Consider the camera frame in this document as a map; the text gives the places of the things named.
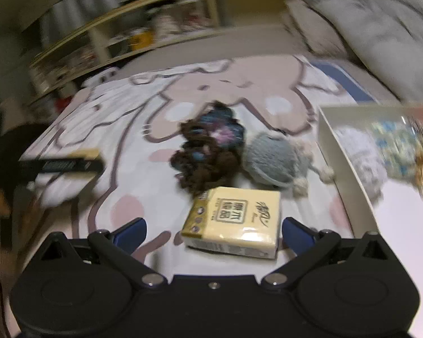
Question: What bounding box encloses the yellow tissue pack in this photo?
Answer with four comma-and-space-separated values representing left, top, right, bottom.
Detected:
181, 187, 281, 260

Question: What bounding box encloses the grey crochet mouse toy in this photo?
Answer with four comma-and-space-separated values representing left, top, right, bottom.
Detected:
241, 131, 335, 198

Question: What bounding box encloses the dark crochet yarn toy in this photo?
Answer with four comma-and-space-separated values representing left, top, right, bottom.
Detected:
169, 101, 245, 197

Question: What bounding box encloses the wooden oval box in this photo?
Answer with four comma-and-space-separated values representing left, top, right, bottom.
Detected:
65, 148, 102, 164

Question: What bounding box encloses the light blue crochet toy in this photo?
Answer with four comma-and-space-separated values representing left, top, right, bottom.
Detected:
335, 126, 388, 200

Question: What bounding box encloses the white shallow tray box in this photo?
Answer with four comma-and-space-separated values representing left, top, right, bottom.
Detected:
318, 104, 423, 337

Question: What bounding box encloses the cartoon rabbit blanket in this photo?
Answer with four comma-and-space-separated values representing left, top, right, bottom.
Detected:
0, 54, 378, 338

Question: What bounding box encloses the white panda device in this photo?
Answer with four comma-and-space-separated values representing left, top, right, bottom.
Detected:
81, 66, 120, 88

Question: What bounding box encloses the blue yellow crochet pouch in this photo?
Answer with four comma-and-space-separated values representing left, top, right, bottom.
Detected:
370, 121, 423, 198

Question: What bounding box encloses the wooden headboard shelf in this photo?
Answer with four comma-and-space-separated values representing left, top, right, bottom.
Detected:
29, 0, 285, 100

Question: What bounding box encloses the beige fluffy pillow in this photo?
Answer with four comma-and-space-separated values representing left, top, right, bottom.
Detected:
281, 0, 358, 62

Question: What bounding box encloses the grey duvet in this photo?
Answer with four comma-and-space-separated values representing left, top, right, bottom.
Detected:
304, 0, 423, 102

